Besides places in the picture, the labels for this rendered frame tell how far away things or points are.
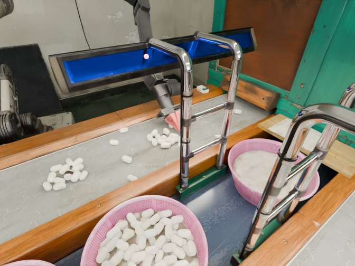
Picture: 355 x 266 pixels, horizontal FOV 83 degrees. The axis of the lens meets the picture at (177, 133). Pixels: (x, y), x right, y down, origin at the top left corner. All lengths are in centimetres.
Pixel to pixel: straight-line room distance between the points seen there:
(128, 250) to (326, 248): 45
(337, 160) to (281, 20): 54
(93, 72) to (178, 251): 44
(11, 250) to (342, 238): 75
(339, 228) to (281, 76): 58
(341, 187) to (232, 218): 32
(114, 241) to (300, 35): 88
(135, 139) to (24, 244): 44
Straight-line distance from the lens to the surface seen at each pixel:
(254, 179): 69
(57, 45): 268
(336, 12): 86
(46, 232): 60
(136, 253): 53
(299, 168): 42
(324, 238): 64
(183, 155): 55
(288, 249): 56
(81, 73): 49
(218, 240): 62
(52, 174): 73
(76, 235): 60
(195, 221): 53
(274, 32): 97
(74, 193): 67
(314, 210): 64
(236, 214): 67
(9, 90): 120
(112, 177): 68
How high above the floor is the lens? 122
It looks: 36 degrees down
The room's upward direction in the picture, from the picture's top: straight up
